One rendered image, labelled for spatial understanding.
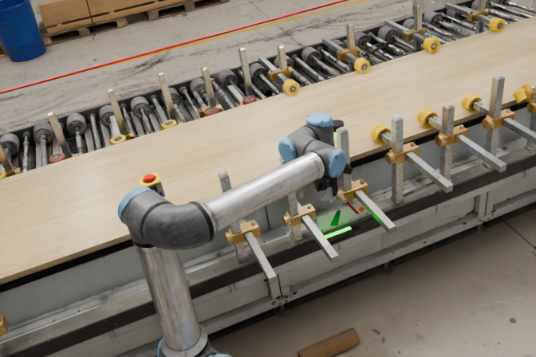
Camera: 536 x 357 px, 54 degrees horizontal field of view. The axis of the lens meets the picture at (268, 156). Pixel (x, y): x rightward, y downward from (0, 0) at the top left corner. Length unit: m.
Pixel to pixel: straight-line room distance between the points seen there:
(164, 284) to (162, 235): 0.25
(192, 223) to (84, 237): 1.03
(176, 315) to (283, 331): 1.30
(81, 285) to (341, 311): 1.33
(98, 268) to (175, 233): 1.07
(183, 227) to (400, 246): 1.86
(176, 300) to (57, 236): 0.90
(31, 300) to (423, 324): 1.83
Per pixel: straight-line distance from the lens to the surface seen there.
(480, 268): 3.16
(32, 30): 7.47
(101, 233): 2.27
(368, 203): 2.18
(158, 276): 1.52
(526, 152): 2.82
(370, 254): 2.94
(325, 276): 2.85
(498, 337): 2.87
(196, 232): 1.32
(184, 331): 1.69
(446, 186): 2.11
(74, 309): 2.43
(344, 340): 2.70
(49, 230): 2.42
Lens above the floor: 2.24
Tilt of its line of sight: 33 degrees down
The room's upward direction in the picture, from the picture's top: 10 degrees counter-clockwise
